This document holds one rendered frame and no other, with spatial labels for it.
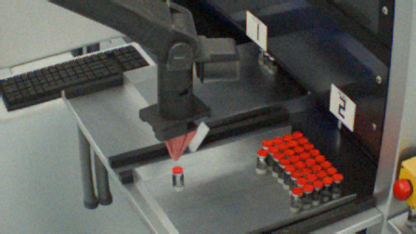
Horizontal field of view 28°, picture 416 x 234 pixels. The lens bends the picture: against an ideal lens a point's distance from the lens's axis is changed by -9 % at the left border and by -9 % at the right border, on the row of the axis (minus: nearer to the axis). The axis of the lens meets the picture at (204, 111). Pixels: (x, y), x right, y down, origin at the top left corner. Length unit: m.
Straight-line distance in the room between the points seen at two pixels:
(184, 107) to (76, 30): 0.91
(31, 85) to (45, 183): 1.09
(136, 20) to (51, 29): 0.99
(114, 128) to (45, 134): 1.60
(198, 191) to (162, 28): 0.46
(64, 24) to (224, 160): 0.71
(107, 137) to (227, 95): 0.30
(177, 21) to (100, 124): 0.57
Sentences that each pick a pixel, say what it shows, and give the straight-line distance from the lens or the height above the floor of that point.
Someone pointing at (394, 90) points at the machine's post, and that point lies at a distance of 1.51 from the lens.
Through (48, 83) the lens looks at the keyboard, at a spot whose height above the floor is 0.83.
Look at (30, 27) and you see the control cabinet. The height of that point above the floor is 0.91.
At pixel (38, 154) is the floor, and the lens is 3.34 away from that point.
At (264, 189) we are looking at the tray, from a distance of 1.68.
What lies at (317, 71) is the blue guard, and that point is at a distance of 1.74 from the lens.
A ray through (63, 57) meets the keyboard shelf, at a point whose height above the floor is 0.80.
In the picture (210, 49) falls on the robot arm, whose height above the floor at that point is 1.24.
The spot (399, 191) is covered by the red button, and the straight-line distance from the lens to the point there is 1.51.
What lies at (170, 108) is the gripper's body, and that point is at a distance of 1.43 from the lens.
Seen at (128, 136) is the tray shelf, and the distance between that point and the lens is 1.83.
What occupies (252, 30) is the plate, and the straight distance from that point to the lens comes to 1.94.
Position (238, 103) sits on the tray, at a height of 0.88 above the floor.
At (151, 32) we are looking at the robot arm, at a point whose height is 1.30.
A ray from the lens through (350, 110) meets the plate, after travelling 1.65.
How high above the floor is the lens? 1.91
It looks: 33 degrees down
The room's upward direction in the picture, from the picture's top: straight up
